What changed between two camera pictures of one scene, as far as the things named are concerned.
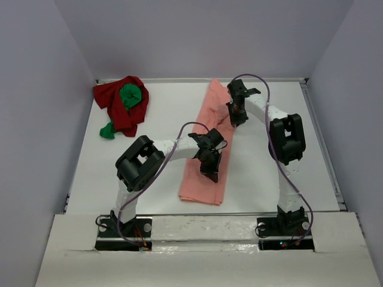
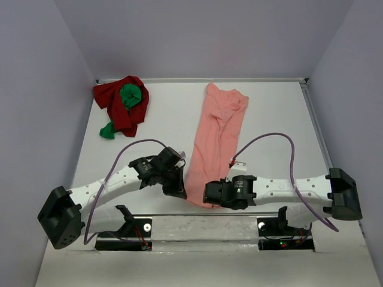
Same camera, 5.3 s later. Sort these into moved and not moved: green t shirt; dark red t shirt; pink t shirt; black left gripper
Moved: black left gripper
Not moved: pink t shirt; green t shirt; dark red t shirt
